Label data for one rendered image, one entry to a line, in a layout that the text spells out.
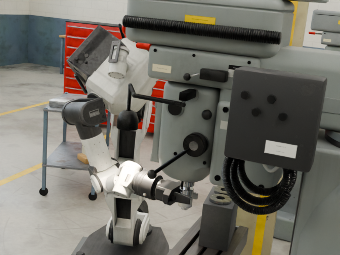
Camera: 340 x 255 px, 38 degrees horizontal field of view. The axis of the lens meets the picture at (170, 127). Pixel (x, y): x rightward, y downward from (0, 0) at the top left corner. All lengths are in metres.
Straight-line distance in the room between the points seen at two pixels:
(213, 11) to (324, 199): 0.58
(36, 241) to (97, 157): 2.12
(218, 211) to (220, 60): 0.78
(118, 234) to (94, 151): 0.73
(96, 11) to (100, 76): 10.16
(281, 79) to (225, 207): 0.97
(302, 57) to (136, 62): 0.79
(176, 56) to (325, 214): 0.59
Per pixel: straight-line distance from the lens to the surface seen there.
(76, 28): 7.07
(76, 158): 4.86
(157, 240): 2.82
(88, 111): 1.89
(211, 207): 2.00
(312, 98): 1.11
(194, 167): 1.51
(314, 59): 1.37
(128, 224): 2.54
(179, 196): 1.63
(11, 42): 12.71
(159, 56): 1.46
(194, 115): 1.47
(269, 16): 1.35
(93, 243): 2.75
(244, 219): 3.53
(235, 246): 2.12
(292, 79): 1.11
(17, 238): 4.05
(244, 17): 1.37
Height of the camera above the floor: 1.86
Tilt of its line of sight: 14 degrees down
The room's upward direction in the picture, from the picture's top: 5 degrees clockwise
